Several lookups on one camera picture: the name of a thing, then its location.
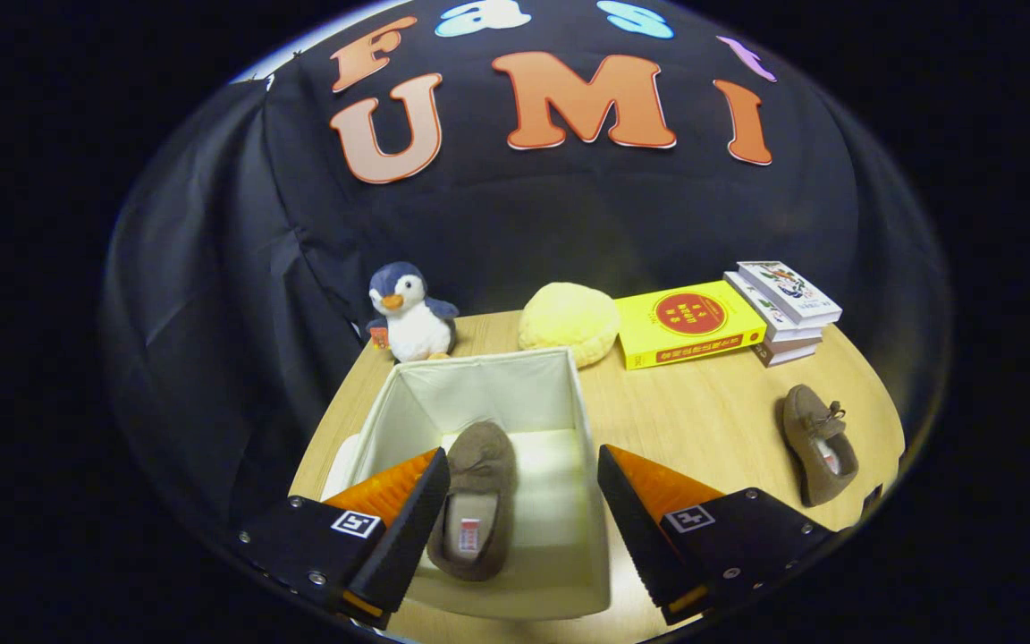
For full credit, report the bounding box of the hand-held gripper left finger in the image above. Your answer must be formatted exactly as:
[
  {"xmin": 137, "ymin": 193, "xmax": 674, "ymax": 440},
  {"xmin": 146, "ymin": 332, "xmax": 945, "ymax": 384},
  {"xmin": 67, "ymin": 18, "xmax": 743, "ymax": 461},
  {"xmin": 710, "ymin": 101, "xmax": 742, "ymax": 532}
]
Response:
[{"xmin": 233, "ymin": 447, "xmax": 451, "ymax": 627}]

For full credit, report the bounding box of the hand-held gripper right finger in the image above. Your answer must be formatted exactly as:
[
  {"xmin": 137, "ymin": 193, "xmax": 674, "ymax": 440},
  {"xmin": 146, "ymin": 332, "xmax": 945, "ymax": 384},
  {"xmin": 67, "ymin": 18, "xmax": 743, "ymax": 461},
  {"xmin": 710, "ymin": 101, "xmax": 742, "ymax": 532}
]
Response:
[{"xmin": 597, "ymin": 445, "xmax": 838, "ymax": 625}]

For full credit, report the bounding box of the brown moccasin shoe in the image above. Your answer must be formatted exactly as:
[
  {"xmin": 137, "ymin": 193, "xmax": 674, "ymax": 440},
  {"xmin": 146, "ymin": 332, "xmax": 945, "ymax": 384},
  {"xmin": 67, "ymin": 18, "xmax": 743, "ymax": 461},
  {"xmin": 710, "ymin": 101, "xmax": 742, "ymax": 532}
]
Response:
[
  {"xmin": 781, "ymin": 384, "xmax": 860, "ymax": 508},
  {"xmin": 426, "ymin": 420, "xmax": 518, "ymax": 582}
]

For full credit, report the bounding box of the beige fabric storage box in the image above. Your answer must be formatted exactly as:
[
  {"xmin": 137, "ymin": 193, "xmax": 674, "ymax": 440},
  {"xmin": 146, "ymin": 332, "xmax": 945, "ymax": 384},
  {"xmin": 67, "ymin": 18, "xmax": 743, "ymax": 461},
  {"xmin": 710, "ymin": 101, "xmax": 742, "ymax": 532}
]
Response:
[{"xmin": 320, "ymin": 348, "xmax": 612, "ymax": 621}]

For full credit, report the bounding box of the penguin plush toy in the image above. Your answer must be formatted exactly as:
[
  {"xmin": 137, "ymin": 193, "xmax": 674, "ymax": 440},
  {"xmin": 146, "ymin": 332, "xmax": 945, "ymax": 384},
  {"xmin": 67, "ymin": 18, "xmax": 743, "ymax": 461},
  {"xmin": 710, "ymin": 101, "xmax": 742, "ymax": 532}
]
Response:
[{"xmin": 366, "ymin": 261, "xmax": 460, "ymax": 363}]

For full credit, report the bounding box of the yellow book with red circle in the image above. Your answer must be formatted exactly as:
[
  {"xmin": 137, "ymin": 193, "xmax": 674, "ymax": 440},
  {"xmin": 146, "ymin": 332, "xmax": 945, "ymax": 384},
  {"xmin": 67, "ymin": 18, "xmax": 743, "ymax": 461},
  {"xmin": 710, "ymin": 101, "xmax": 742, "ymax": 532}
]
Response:
[{"xmin": 613, "ymin": 280, "xmax": 767, "ymax": 370}]

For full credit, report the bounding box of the yellow round plush cushion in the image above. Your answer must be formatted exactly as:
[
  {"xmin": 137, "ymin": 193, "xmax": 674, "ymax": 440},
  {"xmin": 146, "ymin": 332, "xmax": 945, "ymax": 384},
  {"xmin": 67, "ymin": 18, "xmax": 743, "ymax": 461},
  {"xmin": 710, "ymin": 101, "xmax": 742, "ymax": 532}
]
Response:
[{"xmin": 518, "ymin": 282, "xmax": 621, "ymax": 369}]

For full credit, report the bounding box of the white book with plant print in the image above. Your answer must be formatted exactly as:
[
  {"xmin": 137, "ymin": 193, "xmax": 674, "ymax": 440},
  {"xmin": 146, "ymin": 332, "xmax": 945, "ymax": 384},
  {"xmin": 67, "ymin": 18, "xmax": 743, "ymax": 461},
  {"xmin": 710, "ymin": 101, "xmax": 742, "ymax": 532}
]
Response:
[{"xmin": 724, "ymin": 271, "xmax": 824, "ymax": 343}]

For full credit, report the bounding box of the black backdrop cloth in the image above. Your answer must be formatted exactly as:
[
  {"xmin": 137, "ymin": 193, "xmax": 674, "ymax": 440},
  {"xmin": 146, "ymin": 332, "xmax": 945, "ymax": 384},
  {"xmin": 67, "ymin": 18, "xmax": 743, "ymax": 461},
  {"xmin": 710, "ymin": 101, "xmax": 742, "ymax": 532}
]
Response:
[{"xmin": 104, "ymin": 0, "xmax": 954, "ymax": 538}]

